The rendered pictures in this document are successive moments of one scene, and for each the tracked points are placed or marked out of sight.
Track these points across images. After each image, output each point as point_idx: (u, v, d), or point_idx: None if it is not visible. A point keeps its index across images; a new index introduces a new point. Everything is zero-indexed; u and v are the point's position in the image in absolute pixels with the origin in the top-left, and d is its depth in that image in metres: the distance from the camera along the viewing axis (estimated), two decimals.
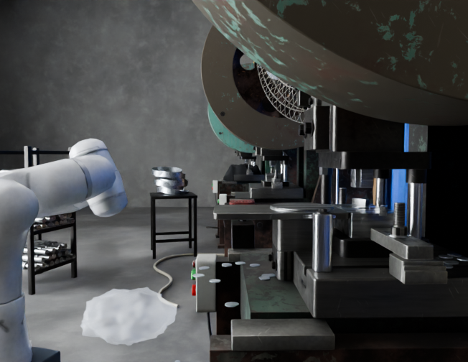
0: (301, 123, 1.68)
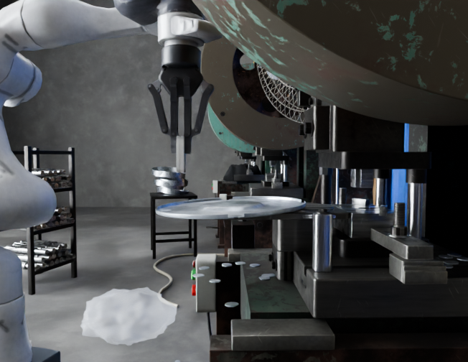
0: (301, 123, 1.68)
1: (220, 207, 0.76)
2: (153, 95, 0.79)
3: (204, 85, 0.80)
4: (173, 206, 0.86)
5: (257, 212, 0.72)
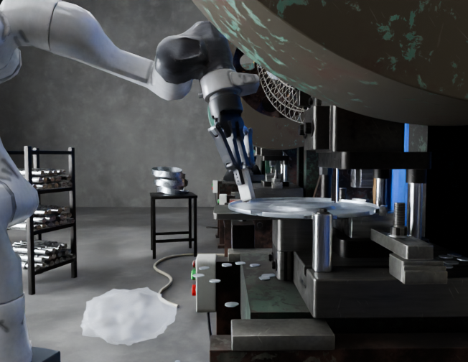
0: (301, 123, 1.68)
1: (319, 207, 0.77)
2: (221, 134, 0.89)
3: (245, 128, 0.97)
4: None
5: (356, 209, 0.79)
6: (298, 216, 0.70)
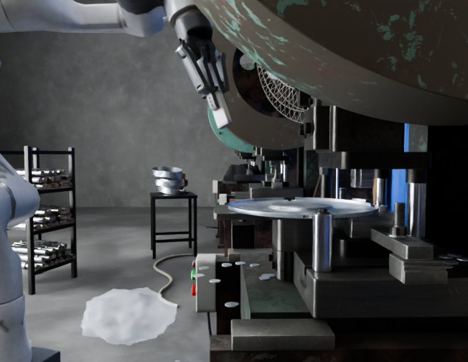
0: (301, 123, 1.68)
1: (306, 201, 0.88)
2: (189, 54, 0.81)
3: (217, 53, 0.90)
4: (369, 210, 0.77)
5: (275, 202, 0.92)
6: (347, 203, 0.89)
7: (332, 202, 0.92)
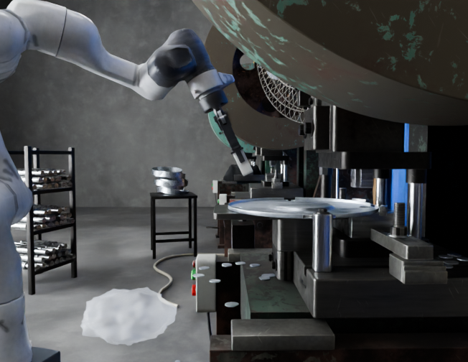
0: (301, 123, 1.68)
1: (273, 202, 0.84)
2: (229, 122, 1.09)
3: None
4: (315, 200, 0.94)
5: (254, 210, 0.78)
6: (263, 201, 0.94)
7: (251, 202, 0.91)
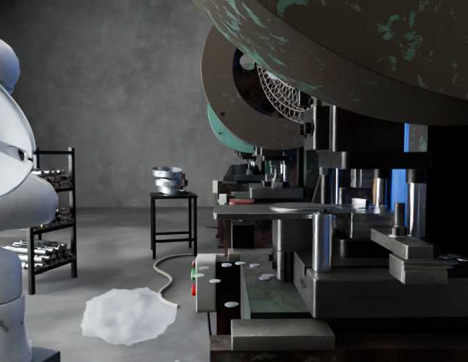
0: (301, 123, 1.68)
1: None
2: None
3: None
4: None
5: None
6: (10, 115, 0.50)
7: None
